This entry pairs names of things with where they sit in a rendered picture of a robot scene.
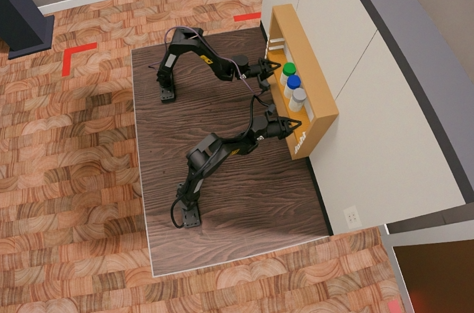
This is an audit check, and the white bottle with blue cap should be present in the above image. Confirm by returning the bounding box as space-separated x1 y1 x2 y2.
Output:
284 75 301 99

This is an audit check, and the tan wooden wall rack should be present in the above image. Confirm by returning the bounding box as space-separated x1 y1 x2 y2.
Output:
267 4 339 160

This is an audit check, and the wooden plank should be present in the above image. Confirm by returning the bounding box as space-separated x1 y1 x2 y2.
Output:
267 50 310 145

